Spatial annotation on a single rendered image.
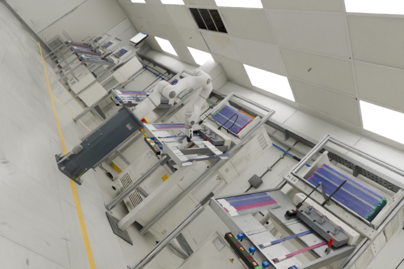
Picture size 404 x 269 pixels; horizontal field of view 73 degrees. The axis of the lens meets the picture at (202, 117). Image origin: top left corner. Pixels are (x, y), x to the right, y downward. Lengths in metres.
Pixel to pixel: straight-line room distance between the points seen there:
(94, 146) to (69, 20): 8.82
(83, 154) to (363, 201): 2.11
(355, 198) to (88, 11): 10.12
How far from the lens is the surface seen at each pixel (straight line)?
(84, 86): 7.07
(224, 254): 2.18
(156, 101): 2.42
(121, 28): 11.28
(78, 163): 2.44
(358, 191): 2.33
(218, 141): 2.90
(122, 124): 2.37
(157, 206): 2.89
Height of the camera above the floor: 0.67
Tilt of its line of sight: 11 degrees up
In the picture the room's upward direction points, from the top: 49 degrees clockwise
